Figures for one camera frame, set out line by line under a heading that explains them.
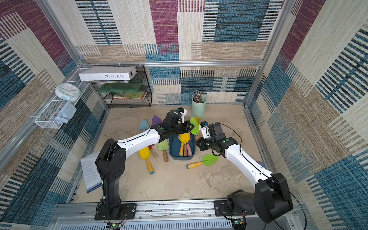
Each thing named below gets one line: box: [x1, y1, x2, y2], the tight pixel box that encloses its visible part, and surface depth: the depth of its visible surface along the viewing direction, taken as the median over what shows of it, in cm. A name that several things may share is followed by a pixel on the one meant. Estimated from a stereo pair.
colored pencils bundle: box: [192, 89, 202, 104], surface depth 107 cm
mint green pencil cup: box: [191, 93, 207, 118], surface depth 110 cm
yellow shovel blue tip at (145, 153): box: [138, 146, 155, 175], surface depth 91 cm
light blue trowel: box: [139, 118, 150, 132], surface depth 110 cm
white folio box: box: [78, 66, 138, 81], surface depth 81 cm
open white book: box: [80, 152, 103, 194], surface depth 87 cm
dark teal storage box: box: [168, 132, 196, 161], surface depth 93 cm
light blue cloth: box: [54, 101, 78, 126], surface depth 70 cm
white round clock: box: [54, 82, 81, 102], surface depth 76 cm
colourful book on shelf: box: [112, 90, 147, 100], surface depth 103 cm
